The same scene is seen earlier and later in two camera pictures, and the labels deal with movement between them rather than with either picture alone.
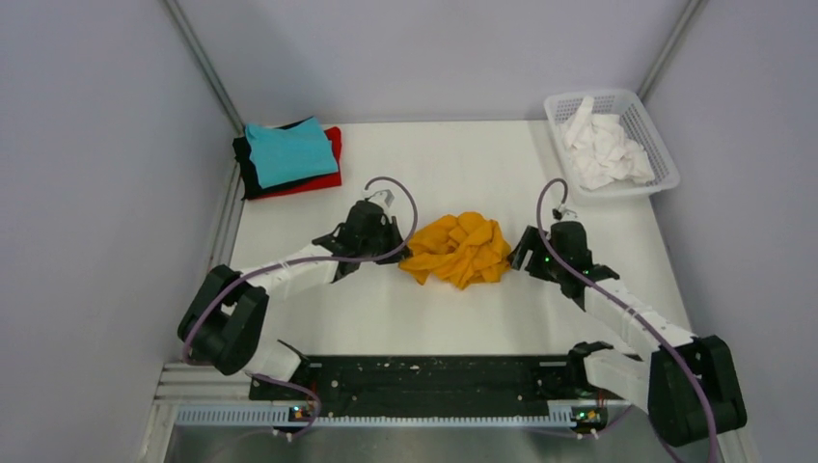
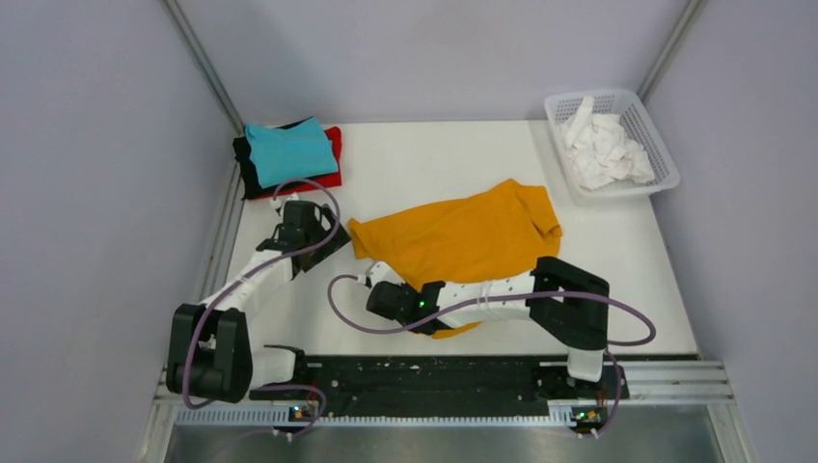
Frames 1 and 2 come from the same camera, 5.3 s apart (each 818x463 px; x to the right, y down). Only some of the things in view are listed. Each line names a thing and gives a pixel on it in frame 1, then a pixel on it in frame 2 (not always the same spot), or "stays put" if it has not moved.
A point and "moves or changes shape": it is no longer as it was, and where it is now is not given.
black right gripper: [530, 241] -> [402, 285]
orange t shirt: [463, 249] moves or changes shape
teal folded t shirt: [295, 151] stays put
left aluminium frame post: [206, 70] stays put
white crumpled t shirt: [600, 151] stays put
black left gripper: [390, 225] -> [340, 238]
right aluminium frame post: [692, 13] stays put
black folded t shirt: [247, 170] stays put
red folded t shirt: [335, 134] stays put
